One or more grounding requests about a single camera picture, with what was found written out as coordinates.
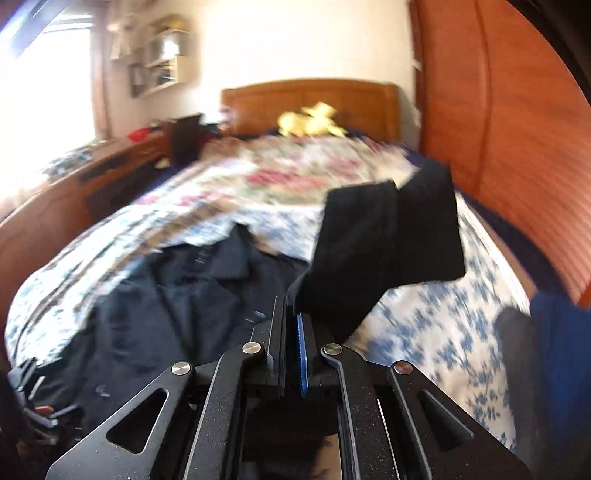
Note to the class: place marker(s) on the black button coat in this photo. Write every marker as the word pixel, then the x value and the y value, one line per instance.
pixel 193 304

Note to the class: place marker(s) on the pink floral bedspread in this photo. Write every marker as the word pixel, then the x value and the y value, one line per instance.
pixel 279 170

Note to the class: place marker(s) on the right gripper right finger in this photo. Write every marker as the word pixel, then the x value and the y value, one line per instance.
pixel 394 422

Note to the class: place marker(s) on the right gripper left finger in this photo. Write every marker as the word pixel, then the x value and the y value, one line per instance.
pixel 188 422

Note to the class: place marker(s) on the wooden louvered wardrobe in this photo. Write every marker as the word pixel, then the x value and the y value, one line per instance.
pixel 503 110

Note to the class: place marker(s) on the wooden desk cabinet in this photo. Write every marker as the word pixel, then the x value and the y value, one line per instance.
pixel 69 243

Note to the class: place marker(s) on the red bowl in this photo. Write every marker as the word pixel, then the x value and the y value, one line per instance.
pixel 139 134

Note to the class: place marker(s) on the white wall shelf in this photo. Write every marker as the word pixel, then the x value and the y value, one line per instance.
pixel 157 54

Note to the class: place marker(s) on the folded blue garment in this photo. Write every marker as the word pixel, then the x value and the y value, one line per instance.
pixel 563 331

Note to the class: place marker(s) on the window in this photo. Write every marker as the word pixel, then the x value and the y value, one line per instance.
pixel 46 103

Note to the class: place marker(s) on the person's left hand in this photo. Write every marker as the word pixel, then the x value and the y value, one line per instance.
pixel 44 410

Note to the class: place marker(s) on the yellow plush toy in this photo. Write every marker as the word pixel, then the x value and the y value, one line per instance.
pixel 310 121

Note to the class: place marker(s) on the blue floral white quilt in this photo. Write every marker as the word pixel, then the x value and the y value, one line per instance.
pixel 445 328

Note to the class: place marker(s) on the folded grey garment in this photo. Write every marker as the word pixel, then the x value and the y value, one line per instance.
pixel 519 343

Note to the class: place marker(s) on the dark wooden chair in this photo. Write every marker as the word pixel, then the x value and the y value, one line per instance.
pixel 184 138

